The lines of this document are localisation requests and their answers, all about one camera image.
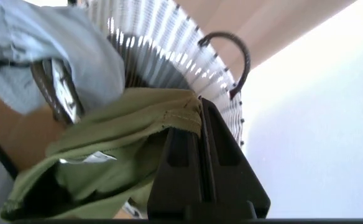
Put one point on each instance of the pale blue garment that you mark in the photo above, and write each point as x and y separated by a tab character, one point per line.
76	37

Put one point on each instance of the green long-sleeved shirt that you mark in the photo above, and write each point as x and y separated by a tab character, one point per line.
122	124

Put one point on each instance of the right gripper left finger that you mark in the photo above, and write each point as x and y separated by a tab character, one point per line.
175	174

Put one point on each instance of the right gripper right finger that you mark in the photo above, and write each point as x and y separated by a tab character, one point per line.
231	174

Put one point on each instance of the white laundry basket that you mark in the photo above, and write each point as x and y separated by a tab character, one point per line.
169	31

